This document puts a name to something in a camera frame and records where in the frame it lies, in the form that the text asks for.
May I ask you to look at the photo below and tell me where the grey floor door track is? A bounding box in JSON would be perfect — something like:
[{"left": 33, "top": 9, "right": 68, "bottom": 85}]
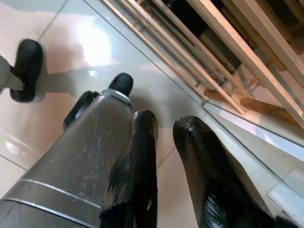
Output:
[{"left": 203, "top": 98, "right": 304, "bottom": 164}]

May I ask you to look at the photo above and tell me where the silver robot leg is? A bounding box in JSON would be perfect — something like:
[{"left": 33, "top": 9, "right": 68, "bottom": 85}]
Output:
[
  {"left": 0, "top": 54, "right": 24, "bottom": 94},
  {"left": 0, "top": 89, "right": 134, "bottom": 228}
]

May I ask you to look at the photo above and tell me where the black robot left foot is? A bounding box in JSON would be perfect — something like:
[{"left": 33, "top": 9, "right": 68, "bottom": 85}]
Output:
[{"left": 9, "top": 39, "right": 44, "bottom": 103}]

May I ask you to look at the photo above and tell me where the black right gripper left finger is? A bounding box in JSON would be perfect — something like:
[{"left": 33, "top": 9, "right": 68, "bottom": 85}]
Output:
[{"left": 98, "top": 109, "right": 159, "bottom": 228}]

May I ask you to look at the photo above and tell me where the black robot right foot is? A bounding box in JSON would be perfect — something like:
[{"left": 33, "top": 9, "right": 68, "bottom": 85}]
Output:
[{"left": 108, "top": 73, "right": 134, "bottom": 98}]

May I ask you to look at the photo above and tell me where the black robot foot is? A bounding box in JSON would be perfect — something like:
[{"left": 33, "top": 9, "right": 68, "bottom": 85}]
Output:
[
  {"left": 108, "top": 73, "right": 134, "bottom": 98},
  {"left": 9, "top": 39, "right": 44, "bottom": 103}
]

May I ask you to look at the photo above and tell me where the silver robot right leg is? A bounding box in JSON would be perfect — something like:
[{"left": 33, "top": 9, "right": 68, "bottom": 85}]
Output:
[{"left": 0, "top": 89, "right": 134, "bottom": 228}]

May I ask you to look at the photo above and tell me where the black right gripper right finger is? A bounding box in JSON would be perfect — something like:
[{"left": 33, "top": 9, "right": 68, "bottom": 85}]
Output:
[{"left": 172, "top": 115, "right": 300, "bottom": 228}]

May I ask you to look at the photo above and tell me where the light wooden slatted frame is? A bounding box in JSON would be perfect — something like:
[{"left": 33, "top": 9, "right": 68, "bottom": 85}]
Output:
[{"left": 102, "top": 0, "right": 304, "bottom": 130}]

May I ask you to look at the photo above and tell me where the silver robot left leg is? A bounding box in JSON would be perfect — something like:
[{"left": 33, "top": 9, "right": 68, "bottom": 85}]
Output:
[{"left": 0, "top": 54, "right": 24, "bottom": 94}]

